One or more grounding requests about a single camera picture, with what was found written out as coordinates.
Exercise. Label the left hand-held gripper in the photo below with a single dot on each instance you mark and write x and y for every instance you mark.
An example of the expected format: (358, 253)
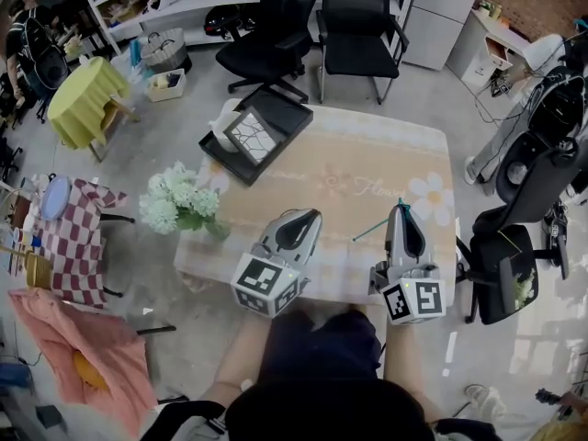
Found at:
(268, 287)

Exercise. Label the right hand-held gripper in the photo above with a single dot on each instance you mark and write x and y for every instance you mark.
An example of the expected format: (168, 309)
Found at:
(415, 299)

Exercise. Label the teal star stick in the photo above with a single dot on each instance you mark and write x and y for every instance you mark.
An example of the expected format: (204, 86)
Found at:
(368, 231)

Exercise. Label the person's right forearm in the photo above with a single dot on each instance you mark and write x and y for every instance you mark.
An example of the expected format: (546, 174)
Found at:
(406, 361)

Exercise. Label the person's left forearm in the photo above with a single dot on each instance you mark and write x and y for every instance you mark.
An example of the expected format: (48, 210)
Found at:
(245, 356)

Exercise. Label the beige floral tablecloth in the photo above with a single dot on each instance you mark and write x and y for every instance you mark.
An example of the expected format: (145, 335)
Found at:
(358, 163)

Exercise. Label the black high-back office chair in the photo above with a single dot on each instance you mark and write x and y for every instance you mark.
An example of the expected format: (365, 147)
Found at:
(505, 255)

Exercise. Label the framed branch picture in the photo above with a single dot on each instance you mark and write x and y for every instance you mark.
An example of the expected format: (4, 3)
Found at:
(252, 137)

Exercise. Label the person's dark blue clothing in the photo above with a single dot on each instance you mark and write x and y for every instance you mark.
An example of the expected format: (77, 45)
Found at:
(321, 347)

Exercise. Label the black rectangular tray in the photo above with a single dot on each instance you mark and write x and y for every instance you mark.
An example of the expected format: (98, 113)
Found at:
(280, 110)

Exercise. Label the white flower bouquet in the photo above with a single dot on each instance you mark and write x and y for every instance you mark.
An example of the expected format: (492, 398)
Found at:
(177, 200)

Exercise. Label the black swivel office chair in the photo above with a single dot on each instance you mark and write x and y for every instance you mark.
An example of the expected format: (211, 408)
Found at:
(271, 39)

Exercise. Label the small white drawer cabinet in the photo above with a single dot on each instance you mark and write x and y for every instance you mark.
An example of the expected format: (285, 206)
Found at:
(487, 58)

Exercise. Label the white storage box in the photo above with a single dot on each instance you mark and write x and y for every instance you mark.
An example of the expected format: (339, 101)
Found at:
(166, 86)

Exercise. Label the black cantilever mesh chair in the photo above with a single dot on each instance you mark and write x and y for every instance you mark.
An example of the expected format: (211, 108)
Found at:
(358, 39)

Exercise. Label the wooden stool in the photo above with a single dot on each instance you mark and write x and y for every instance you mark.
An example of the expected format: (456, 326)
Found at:
(117, 120)

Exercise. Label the tall white cabinet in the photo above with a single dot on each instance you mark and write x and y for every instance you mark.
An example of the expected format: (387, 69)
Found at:
(436, 21)

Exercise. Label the red white chequered cloth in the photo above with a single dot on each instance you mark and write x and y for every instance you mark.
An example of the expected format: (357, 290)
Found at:
(78, 241)

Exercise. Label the black bag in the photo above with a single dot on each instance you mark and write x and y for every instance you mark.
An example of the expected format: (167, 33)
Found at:
(222, 22)

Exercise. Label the grey wicker basket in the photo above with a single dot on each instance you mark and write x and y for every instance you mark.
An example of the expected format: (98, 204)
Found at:
(163, 53)

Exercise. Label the pale blue plate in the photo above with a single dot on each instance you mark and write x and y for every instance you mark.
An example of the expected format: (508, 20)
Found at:
(56, 199)

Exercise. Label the round table yellow-green cloth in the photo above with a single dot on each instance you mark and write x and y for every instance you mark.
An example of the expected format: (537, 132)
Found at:
(85, 99)

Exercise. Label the white shelf unit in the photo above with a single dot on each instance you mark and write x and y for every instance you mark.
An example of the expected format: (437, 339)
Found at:
(184, 3)

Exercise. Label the yellow woven roll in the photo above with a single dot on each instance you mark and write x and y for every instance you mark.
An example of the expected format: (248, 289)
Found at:
(39, 271)

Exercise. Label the white paper bag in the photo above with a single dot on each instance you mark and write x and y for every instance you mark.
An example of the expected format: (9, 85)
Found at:
(165, 0)

